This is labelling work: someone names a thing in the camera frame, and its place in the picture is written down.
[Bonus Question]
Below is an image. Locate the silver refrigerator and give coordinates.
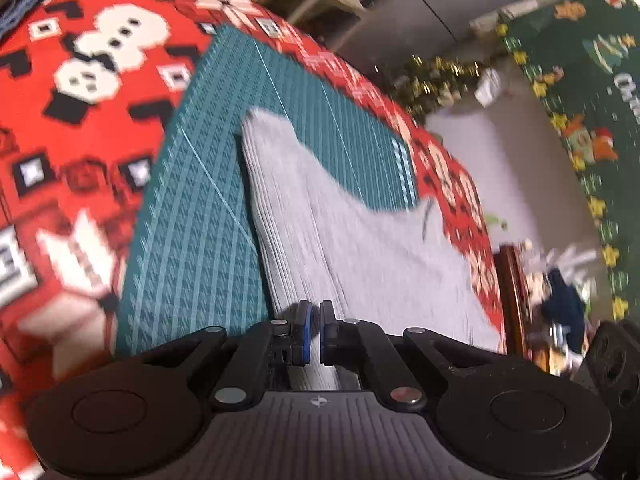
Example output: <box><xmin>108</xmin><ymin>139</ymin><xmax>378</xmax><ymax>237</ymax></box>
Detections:
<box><xmin>350</xmin><ymin>0</ymin><xmax>546</xmax><ymax>56</ymax></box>

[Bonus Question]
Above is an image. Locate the crinkled white plastic bag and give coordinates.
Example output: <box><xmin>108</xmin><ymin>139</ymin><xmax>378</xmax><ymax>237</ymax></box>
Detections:
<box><xmin>545</xmin><ymin>247</ymin><xmax>601</xmax><ymax>281</ymax></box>

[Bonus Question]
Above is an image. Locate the grey shirt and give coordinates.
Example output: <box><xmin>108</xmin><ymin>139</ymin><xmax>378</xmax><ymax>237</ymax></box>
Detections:
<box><xmin>235</xmin><ymin>106</ymin><xmax>503</xmax><ymax>391</ymax></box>

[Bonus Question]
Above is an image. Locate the brown wooden nightstand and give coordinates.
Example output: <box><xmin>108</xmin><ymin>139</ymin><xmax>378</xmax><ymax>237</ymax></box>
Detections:
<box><xmin>492</xmin><ymin>245</ymin><xmax>551</xmax><ymax>376</ymax></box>

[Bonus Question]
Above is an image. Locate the green Christmas wall banner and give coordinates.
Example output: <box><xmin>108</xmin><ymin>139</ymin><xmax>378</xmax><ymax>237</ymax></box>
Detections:
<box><xmin>495</xmin><ymin>0</ymin><xmax>640</xmax><ymax>326</ymax></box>

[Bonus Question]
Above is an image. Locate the green cutting mat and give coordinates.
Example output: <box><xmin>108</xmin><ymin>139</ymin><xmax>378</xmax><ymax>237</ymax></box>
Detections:
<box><xmin>115</xmin><ymin>25</ymin><xmax>421</xmax><ymax>361</ymax></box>

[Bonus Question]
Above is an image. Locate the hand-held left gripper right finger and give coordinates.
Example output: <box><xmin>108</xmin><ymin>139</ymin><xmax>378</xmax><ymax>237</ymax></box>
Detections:
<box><xmin>319</xmin><ymin>300</ymin><xmax>493</xmax><ymax>413</ymax></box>

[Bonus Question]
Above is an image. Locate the navy blue cloth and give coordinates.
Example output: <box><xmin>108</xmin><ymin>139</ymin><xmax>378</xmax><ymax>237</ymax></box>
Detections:
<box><xmin>540</xmin><ymin>270</ymin><xmax>588</xmax><ymax>356</ymax></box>

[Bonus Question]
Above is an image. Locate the red patterned blanket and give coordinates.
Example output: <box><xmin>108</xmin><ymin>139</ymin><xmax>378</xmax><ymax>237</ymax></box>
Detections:
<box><xmin>0</xmin><ymin>0</ymin><xmax>506</xmax><ymax>480</ymax></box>

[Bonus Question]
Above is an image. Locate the small Christmas tree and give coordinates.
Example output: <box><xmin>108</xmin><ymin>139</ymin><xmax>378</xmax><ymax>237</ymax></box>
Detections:
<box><xmin>377</xmin><ymin>52</ymin><xmax>483</xmax><ymax>121</ymax></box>

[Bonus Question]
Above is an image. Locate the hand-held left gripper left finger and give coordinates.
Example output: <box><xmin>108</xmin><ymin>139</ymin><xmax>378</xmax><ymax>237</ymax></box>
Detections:
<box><xmin>142</xmin><ymin>300</ymin><xmax>316</xmax><ymax>413</ymax></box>

